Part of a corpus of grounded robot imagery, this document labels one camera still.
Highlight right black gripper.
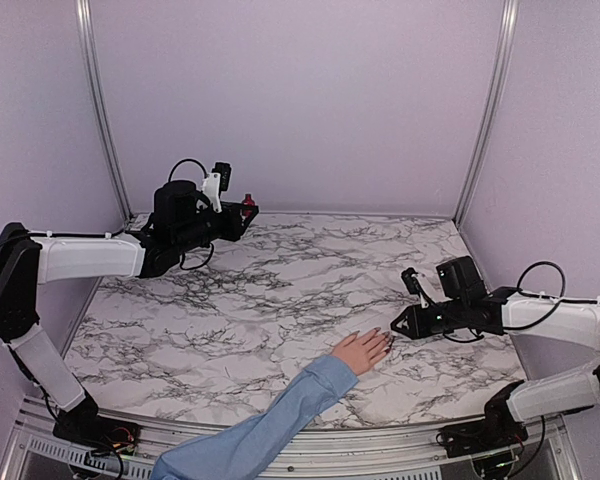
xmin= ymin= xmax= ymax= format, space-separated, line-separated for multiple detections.
xmin=391 ymin=297 xmax=467 ymax=341

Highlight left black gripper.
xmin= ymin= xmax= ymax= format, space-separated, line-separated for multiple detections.
xmin=173 ymin=201 xmax=257 ymax=253

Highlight red nail polish bottle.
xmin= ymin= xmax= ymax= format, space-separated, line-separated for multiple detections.
xmin=243 ymin=193 xmax=255 ymax=206

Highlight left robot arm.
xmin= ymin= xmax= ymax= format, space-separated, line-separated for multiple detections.
xmin=0 ymin=172 xmax=259 ymax=445

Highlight blue sleeved forearm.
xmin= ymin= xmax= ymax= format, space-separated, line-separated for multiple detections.
xmin=151 ymin=355 xmax=358 ymax=479

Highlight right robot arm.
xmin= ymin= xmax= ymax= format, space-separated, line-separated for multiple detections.
xmin=390 ymin=256 xmax=600 ymax=448

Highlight mannequin hand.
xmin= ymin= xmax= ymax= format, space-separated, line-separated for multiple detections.
xmin=330 ymin=327 xmax=392 ymax=376

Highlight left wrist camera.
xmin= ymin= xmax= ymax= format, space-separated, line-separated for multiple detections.
xmin=202 ymin=162 xmax=232 ymax=213

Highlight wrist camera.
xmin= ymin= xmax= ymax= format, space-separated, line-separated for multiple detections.
xmin=401 ymin=267 xmax=430 ymax=309
xmin=202 ymin=162 xmax=232 ymax=213

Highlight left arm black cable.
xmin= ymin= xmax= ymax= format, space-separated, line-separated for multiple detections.
xmin=167 ymin=158 xmax=206 ymax=184

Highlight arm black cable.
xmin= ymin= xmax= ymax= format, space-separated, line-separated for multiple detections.
xmin=167 ymin=158 xmax=206 ymax=184
xmin=414 ymin=259 xmax=567 ymax=344

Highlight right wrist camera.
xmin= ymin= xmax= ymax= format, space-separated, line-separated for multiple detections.
xmin=401 ymin=267 xmax=430 ymax=309

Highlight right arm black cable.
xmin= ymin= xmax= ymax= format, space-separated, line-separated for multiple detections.
xmin=414 ymin=259 xmax=567 ymax=344

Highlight front aluminium rail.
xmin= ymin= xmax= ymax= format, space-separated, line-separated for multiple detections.
xmin=0 ymin=397 xmax=583 ymax=479

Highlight left aluminium frame post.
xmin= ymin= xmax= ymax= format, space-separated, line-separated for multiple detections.
xmin=75 ymin=0 xmax=132 ymax=221

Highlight aluminium frame post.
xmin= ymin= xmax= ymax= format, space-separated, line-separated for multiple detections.
xmin=453 ymin=0 xmax=520 ymax=230
xmin=75 ymin=0 xmax=132 ymax=221

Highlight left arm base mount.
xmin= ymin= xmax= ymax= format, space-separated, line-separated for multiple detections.
xmin=53 ymin=417 xmax=140 ymax=454

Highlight right aluminium frame post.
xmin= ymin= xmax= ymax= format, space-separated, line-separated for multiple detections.
xmin=453 ymin=0 xmax=520 ymax=230

